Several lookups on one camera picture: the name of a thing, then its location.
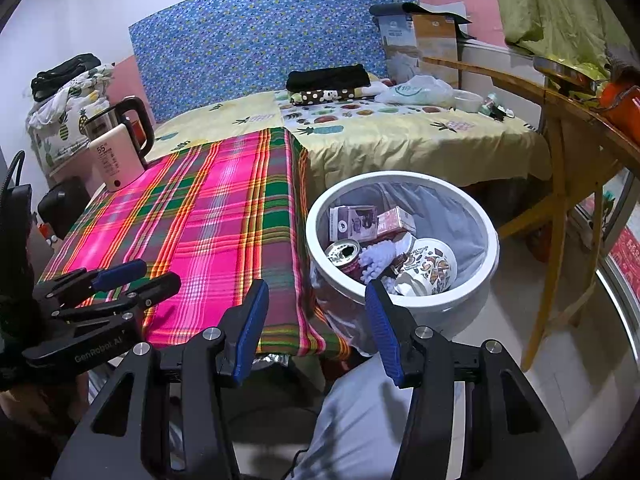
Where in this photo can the person's grey trouser leg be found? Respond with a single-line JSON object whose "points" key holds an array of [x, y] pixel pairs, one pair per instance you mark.
{"points": [[350, 420]]}

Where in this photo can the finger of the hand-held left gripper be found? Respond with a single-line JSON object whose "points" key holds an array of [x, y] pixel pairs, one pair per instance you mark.
{"points": [[120, 274], [160, 285]]}

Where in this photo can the white round trash bin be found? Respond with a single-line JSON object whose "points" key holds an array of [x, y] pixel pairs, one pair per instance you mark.
{"points": [[450, 210]]}

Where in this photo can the white plastic bag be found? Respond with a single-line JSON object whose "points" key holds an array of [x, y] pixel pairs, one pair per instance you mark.
{"points": [[415, 91]]}

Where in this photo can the red printed bag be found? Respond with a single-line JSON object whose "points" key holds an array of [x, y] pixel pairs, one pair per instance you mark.
{"points": [[627, 250]]}

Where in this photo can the white fruit print cloth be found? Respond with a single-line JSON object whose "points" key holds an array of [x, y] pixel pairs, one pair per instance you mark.
{"points": [[340, 112]]}

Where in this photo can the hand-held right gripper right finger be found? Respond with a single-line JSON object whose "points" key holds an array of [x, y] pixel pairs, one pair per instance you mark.
{"points": [[382, 330]]}

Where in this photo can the red drink can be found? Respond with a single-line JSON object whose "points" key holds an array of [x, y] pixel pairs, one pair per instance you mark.
{"points": [[345, 255]]}

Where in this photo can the patterned white paper cup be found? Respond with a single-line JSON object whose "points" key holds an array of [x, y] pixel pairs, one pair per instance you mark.
{"points": [[430, 265]]}

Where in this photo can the small black object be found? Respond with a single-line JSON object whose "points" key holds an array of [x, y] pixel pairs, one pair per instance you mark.
{"points": [[500, 114]]}

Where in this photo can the strawberry print drink carton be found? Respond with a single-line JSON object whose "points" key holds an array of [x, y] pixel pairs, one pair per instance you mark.
{"points": [[395, 221]]}

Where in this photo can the pink rounded appliance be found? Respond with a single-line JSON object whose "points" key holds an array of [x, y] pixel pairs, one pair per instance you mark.
{"points": [[117, 160]]}

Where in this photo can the black folded clothes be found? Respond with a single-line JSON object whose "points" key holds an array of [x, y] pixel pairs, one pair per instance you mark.
{"points": [[325, 79]]}

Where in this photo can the black bag on bundle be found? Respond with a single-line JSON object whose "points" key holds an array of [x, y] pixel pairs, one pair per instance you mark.
{"points": [[60, 77]]}

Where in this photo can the printed cardboard box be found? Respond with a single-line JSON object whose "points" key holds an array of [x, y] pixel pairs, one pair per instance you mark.
{"points": [[430, 35]]}

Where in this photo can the metal tray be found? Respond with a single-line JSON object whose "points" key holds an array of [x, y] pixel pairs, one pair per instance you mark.
{"points": [[555, 65]]}

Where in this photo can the pink green plaid tablecloth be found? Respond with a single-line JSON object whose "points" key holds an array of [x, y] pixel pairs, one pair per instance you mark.
{"points": [[200, 220]]}

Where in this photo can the white plastic bowl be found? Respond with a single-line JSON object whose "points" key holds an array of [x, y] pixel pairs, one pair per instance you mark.
{"points": [[467, 101]]}

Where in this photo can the green curtain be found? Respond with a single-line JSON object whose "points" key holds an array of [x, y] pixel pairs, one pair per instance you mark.
{"points": [[550, 0]]}

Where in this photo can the wooden table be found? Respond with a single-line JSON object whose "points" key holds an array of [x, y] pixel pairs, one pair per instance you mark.
{"points": [[570, 105]]}

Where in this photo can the purple drink carton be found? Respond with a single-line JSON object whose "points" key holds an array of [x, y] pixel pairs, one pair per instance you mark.
{"points": [[352, 222]]}

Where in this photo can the black suitcase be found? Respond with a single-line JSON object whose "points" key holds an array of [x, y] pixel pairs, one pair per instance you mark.
{"points": [[62, 205]]}

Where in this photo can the brown polka dot cloth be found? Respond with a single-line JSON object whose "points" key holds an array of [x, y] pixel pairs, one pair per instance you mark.
{"points": [[320, 96]]}

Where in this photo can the white pineapple print bedding bundle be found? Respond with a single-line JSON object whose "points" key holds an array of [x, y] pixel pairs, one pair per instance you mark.
{"points": [[55, 125]]}

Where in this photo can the blue floral headboard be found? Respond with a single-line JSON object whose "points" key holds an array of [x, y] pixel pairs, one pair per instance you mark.
{"points": [[260, 40]]}

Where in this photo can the white foam net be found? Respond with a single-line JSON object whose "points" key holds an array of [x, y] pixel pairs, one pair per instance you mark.
{"points": [[377, 255]]}

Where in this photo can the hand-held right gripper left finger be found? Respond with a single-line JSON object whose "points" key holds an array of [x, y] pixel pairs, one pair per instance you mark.
{"points": [[250, 330]]}

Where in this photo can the small clear bottle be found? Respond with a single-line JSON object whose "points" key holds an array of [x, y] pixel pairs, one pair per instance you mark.
{"points": [[489, 105]]}

